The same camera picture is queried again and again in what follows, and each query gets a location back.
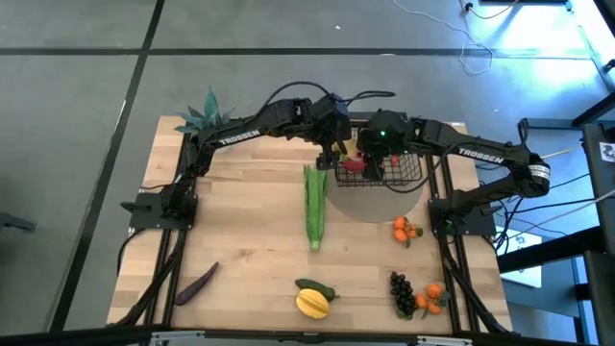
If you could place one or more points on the smooth yellow plastic fruit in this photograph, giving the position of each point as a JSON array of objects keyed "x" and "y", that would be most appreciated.
[{"x": 351, "y": 146}]

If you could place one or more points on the black aluminium table frame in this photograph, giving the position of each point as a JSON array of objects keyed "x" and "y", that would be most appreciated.
[{"x": 174, "y": 298}]

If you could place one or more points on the red-orange carrot with green leaves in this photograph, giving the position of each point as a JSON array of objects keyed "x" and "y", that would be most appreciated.
[{"x": 394, "y": 160}]

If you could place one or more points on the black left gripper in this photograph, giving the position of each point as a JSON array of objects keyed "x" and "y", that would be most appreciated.
[{"x": 331, "y": 120}]

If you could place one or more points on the grey cabinet with code tag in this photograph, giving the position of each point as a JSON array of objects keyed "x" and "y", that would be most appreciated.
[{"x": 598, "y": 192}]

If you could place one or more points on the yellow plastic starfruit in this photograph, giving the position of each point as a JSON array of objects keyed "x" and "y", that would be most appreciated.
[{"x": 312, "y": 304}]

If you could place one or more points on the purple plastic eggplant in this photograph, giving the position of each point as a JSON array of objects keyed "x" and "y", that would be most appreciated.
[{"x": 197, "y": 284}]

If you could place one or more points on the black desk frame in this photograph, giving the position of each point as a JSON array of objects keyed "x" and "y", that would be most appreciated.
[{"x": 552, "y": 123}]

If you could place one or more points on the round grey mat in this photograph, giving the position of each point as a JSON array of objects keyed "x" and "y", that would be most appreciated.
[{"x": 375, "y": 206}]

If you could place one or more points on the dark chair base leg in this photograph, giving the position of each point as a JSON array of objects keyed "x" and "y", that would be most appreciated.
[{"x": 17, "y": 222}]

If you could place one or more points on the orange tangerine cluster with leaves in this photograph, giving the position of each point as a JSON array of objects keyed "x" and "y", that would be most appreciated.
[
  {"x": 400, "y": 234},
  {"x": 434, "y": 291}
]

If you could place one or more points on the black plastic grape bunch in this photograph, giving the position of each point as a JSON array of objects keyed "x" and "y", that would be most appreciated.
[{"x": 402, "y": 295}]

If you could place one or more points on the dark green plastic cucumber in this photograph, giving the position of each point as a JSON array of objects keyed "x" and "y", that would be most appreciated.
[{"x": 314, "y": 288}]

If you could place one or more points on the snake plant in white pot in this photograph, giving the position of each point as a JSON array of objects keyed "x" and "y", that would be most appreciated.
[{"x": 209, "y": 113}]

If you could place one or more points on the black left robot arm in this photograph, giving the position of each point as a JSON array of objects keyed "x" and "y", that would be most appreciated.
[{"x": 240, "y": 134}]

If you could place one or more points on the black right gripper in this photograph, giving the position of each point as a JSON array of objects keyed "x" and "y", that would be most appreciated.
[{"x": 384, "y": 134}]

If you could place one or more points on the corn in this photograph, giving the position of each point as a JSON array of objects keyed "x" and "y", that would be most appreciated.
[{"x": 314, "y": 206}]

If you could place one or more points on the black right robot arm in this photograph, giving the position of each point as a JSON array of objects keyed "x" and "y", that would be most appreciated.
[{"x": 485, "y": 155}]

